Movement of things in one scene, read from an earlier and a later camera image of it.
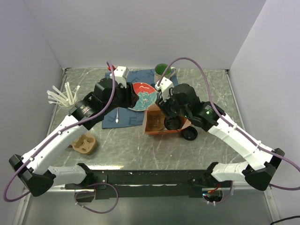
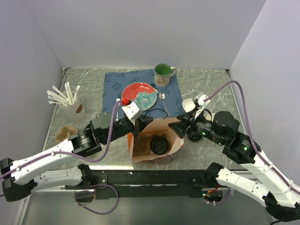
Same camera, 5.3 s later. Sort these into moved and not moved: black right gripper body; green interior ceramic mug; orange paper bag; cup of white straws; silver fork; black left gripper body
Moved: black right gripper body; orange paper bag; black left gripper body
Not moved: cup of white straws; green interior ceramic mug; silver fork
